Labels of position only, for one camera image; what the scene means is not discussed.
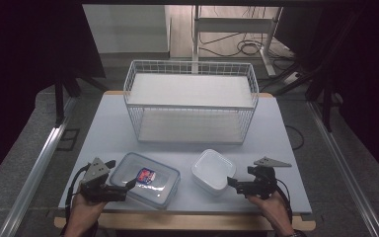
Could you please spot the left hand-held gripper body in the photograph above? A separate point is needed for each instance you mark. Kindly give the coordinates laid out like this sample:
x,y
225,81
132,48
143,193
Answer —
x,y
95,169

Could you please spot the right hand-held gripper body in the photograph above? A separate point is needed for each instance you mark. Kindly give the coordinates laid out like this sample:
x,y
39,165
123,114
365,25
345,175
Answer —
x,y
263,184

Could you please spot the white plastic container with lid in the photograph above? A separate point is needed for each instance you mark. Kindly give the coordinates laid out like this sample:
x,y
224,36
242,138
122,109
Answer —
x,y
212,169

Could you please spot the clear plastic container with label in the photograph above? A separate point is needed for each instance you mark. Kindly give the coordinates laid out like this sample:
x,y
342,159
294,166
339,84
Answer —
x,y
158,195

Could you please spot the person's right hand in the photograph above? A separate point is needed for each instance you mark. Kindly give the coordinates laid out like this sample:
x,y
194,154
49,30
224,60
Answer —
x,y
271,209

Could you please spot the person's left hand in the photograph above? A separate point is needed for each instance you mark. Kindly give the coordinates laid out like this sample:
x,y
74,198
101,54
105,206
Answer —
x,y
85,210

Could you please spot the black metal stand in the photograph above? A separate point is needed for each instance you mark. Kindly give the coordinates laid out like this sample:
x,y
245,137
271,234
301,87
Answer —
x,y
59,105
326,105

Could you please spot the white power strip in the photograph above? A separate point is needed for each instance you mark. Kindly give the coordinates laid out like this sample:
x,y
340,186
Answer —
x,y
291,77

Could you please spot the dark curtain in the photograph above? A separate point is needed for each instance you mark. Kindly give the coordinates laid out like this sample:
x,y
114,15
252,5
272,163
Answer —
x,y
368,65
19,65

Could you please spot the white cabinet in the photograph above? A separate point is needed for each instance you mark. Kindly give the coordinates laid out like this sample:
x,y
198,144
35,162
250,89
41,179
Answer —
x,y
125,29

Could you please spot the black square floor frame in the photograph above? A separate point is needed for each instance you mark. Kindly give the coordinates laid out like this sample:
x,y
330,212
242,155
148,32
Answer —
x,y
68,148

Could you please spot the silver metal rail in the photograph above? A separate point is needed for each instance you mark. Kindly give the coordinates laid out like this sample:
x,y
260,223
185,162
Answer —
x,y
345,164
34,177

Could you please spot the white metal desk frame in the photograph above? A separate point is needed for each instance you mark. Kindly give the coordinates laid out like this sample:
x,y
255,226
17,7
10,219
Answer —
x,y
233,24

